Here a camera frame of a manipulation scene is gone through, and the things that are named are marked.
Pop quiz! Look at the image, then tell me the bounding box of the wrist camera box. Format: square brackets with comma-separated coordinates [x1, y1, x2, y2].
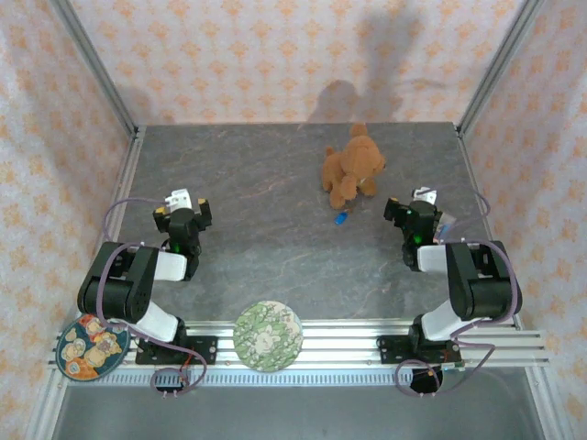
[411, 186, 439, 205]
[163, 187, 193, 213]

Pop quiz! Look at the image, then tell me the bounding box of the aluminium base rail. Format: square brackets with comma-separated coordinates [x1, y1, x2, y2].
[48, 318, 551, 386]

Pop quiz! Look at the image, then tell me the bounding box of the cartoon bear round plate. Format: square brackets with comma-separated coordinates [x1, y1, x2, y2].
[54, 313, 132, 380]

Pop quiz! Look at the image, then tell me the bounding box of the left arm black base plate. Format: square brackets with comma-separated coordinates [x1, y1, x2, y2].
[135, 335, 217, 366]

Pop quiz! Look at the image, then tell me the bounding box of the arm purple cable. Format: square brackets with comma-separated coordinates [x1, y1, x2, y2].
[94, 196, 210, 398]
[394, 188, 524, 398]

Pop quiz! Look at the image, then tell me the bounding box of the green floral round plate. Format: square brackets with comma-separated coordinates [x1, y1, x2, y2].
[232, 300, 304, 371]

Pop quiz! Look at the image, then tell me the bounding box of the aluminium table side rail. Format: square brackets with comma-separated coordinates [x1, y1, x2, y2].
[98, 126, 147, 258]
[453, 123, 524, 330]

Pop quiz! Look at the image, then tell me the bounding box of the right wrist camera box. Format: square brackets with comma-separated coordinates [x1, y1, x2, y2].
[411, 186, 439, 205]

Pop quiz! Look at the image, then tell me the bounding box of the aluminium frame post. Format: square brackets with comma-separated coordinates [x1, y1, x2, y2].
[49, 0, 141, 137]
[456, 0, 547, 137]

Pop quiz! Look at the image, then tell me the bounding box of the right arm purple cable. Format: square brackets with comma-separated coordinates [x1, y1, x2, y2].
[394, 188, 524, 398]

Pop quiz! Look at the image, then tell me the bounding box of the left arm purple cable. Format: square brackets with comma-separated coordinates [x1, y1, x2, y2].
[94, 196, 210, 398]

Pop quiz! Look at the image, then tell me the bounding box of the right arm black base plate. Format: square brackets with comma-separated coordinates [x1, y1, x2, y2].
[376, 333, 462, 366]

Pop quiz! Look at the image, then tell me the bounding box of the brown plush dog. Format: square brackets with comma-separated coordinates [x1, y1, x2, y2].
[320, 122, 388, 208]

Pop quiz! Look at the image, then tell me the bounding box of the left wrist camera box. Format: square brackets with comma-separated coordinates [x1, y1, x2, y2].
[163, 187, 193, 213]

